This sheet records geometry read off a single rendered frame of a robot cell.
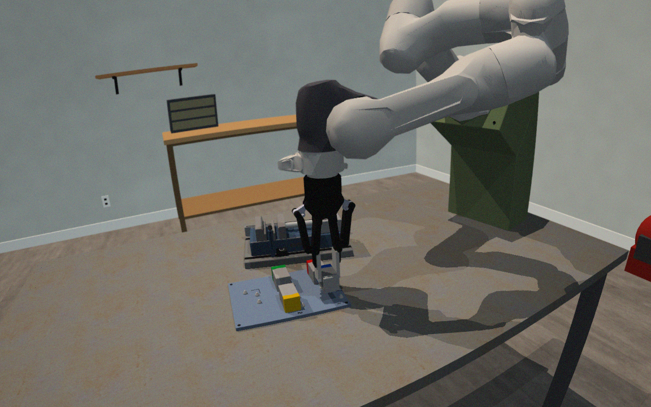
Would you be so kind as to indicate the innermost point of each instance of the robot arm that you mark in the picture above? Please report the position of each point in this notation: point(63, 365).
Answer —
point(334, 121)

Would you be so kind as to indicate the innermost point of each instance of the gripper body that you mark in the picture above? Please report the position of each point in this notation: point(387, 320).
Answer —
point(328, 187)

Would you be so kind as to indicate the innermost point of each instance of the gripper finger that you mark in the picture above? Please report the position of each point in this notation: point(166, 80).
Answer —
point(343, 241)
point(314, 249)

